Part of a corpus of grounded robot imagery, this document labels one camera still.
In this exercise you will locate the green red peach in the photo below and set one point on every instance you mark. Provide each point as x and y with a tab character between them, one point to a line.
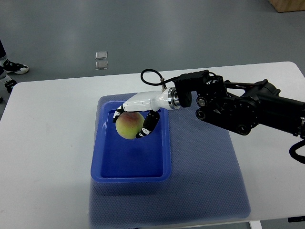
128	125

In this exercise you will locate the upper floor socket plate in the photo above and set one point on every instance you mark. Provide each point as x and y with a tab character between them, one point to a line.
101	55

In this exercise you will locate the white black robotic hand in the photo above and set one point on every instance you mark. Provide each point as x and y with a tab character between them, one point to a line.
148	104

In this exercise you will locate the blue plastic tray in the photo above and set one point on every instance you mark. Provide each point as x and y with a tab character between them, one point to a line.
118	160

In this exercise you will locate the black white sneaker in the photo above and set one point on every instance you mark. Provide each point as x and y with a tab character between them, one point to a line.
9	83
11	67

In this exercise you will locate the lower floor socket plate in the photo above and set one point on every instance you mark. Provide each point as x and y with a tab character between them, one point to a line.
101	65

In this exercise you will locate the blue mesh mat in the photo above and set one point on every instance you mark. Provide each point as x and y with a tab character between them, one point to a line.
205	184

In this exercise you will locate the white table leg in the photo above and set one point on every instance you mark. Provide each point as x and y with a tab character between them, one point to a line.
255	224

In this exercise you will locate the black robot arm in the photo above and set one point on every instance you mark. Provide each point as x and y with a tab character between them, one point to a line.
240	107

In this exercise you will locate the floor socket plate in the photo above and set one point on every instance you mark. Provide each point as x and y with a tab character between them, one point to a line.
101	65
101	55

